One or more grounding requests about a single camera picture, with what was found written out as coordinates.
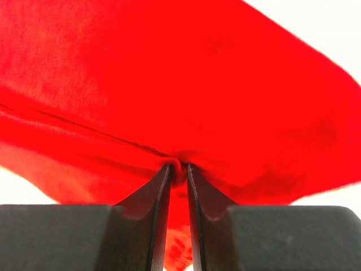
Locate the red t shirt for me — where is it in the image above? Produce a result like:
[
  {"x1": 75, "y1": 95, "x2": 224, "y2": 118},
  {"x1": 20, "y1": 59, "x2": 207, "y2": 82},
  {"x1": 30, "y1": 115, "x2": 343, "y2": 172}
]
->
[{"x1": 1, "y1": 1, "x2": 360, "y2": 270}]

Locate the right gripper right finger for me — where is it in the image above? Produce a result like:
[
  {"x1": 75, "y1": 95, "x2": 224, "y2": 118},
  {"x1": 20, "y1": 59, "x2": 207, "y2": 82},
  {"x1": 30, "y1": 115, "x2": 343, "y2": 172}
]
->
[{"x1": 187, "y1": 165, "x2": 360, "y2": 270}]

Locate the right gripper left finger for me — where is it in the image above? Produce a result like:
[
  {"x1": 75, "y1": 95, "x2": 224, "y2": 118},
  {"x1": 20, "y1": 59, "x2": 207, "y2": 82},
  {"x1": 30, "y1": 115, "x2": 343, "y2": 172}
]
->
[{"x1": 1, "y1": 165, "x2": 171, "y2": 270}]

